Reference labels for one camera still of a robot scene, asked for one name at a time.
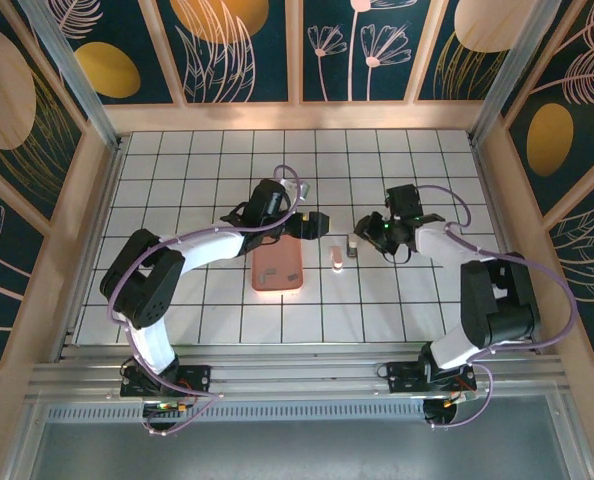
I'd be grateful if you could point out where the pink plastic tray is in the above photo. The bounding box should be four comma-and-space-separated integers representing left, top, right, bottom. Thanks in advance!
250, 238, 305, 301

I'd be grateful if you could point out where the black arm base electronics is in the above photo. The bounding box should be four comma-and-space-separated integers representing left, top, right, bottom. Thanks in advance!
141, 398, 191, 434
423, 397, 462, 430

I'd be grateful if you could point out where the slotted metal vent strip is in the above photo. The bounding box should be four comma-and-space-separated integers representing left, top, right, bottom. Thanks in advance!
44, 402, 553, 426

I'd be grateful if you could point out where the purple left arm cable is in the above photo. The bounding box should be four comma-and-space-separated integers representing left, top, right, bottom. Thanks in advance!
106, 164, 303, 437

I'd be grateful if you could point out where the aluminium side rail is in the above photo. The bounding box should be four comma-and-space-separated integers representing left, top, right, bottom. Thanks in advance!
56, 142, 128, 361
474, 142, 546, 354

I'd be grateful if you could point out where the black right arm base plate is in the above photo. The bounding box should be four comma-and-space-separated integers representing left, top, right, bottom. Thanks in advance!
385, 360, 478, 401

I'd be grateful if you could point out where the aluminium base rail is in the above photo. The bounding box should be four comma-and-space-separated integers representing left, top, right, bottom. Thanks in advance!
26, 349, 566, 401

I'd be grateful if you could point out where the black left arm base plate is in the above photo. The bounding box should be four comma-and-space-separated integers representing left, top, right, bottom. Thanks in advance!
120, 364, 213, 400

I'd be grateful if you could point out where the aluminium frame post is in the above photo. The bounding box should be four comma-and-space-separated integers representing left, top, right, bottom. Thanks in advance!
469, 0, 573, 146
19, 0, 123, 151

